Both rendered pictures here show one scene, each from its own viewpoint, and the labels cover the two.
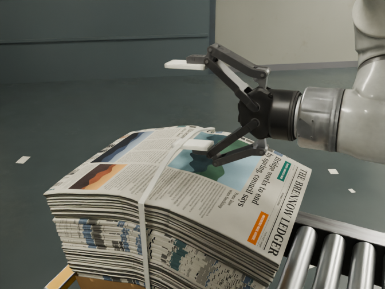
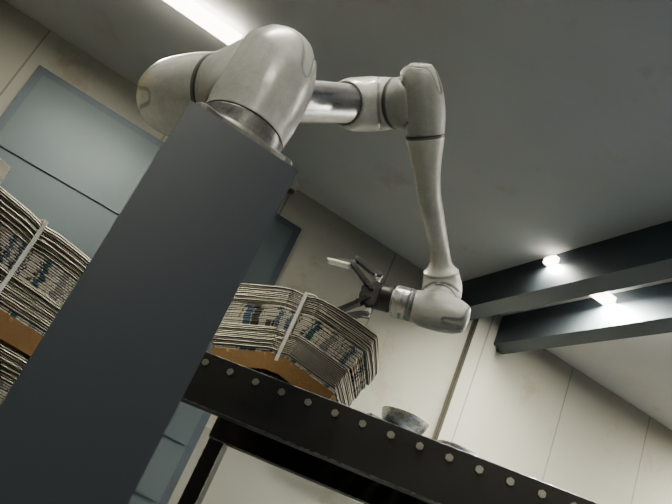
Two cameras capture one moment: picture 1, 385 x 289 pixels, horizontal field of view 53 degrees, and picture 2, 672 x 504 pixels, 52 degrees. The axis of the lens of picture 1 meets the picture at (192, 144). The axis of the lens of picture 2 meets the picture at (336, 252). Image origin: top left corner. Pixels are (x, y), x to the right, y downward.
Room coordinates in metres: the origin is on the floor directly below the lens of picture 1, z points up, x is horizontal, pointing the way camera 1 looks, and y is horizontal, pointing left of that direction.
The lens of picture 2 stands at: (-1.19, 0.33, 0.47)
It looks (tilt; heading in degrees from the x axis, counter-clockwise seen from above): 23 degrees up; 350
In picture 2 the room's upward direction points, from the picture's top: 25 degrees clockwise
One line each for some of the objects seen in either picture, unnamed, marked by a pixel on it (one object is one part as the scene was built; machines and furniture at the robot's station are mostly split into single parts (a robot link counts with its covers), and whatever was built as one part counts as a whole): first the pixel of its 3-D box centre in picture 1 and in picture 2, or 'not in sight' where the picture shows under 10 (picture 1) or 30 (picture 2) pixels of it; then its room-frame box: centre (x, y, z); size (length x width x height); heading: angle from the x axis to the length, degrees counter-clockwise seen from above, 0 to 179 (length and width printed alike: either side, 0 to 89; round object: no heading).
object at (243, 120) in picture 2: not in sight; (244, 150); (-0.11, 0.37, 1.03); 0.22 x 0.18 x 0.06; 99
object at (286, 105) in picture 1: (268, 113); (376, 295); (0.54, -0.12, 1.17); 0.09 x 0.07 x 0.08; 64
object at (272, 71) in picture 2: not in sight; (264, 84); (-0.11, 0.40, 1.17); 0.18 x 0.16 x 0.22; 40
